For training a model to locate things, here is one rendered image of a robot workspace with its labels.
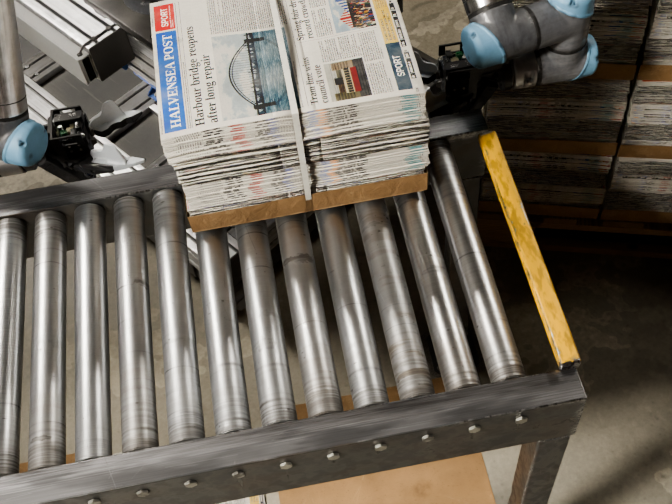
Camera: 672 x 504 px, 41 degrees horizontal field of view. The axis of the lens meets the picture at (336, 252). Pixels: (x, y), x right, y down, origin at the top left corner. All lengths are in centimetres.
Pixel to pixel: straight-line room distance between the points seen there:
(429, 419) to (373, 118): 42
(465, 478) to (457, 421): 83
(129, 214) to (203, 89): 29
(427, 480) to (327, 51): 107
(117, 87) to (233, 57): 126
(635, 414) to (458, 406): 98
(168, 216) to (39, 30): 65
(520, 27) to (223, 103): 51
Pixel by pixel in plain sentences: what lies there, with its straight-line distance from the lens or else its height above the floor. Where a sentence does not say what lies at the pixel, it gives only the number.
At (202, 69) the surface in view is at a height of 103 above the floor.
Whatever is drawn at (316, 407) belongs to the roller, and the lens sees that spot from 126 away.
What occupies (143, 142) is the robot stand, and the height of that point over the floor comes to 21.
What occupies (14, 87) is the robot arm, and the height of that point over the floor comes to 99.
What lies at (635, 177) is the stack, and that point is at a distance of 216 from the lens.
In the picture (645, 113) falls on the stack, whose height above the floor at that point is 52.
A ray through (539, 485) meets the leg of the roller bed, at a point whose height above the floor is 49.
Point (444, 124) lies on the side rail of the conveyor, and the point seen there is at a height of 80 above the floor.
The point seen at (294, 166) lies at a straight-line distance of 134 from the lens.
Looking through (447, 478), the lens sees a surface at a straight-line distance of 206.
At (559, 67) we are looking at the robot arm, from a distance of 162.
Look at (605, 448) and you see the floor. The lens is 213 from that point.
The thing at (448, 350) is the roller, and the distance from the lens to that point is 129.
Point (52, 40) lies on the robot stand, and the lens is 195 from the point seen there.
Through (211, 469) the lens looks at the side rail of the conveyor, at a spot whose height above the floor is 80.
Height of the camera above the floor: 193
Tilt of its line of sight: 55 degrees down
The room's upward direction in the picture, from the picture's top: 7 degrees counter-clockwise
